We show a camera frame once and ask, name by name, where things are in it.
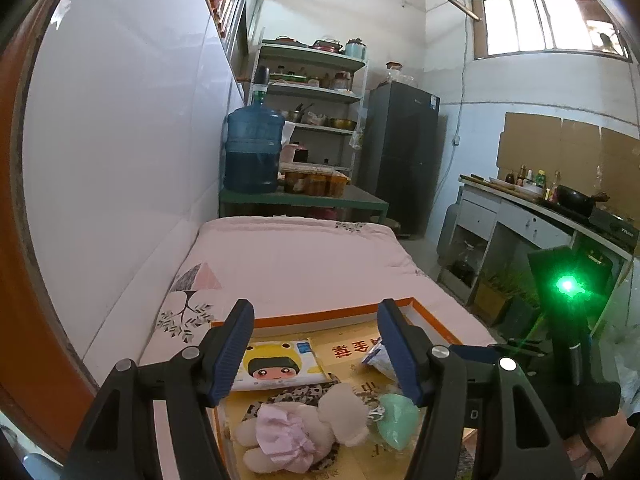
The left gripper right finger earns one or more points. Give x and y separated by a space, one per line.
436 378

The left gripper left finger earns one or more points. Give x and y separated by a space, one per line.
199 378

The person right hand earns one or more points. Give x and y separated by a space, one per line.
617 440

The mint green sponge packet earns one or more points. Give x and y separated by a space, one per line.
399 421

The blue white wipes packet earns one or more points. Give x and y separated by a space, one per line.
378 358

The cartoon face tissue pack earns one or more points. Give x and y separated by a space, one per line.
268 365

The black wok pan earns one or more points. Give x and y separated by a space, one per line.
579 202

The white kitchen counter cabinet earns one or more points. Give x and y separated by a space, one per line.
489 231

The plush doll pink dress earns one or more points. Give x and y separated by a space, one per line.
295 436

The orange rimmed cardboard tray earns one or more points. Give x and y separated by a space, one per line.
316 398

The pink bed blanket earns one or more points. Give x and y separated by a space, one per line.
289 266

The green low table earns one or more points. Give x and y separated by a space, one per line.
352 198

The black refrigerator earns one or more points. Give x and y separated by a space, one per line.
400 155

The blue water jug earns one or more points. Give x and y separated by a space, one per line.
253 146

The window with bars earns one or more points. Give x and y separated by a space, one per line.
510 27

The green metal shelf rack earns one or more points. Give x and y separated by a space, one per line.
320 89

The red wooden door frame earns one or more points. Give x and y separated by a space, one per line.
45 390

